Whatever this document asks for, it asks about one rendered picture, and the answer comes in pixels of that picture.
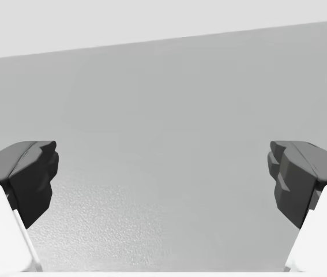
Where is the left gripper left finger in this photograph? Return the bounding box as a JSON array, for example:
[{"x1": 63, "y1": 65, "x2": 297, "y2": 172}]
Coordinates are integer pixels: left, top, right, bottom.
[{"x1": 0, "y1": 140, "x2": 60, "y2": 272}]

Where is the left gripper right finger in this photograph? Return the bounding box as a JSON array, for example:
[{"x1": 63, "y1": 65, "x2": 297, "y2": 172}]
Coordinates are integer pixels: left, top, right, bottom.
[{"x1": 267, "y1": 140, "x2": 327, "y2": 272}]

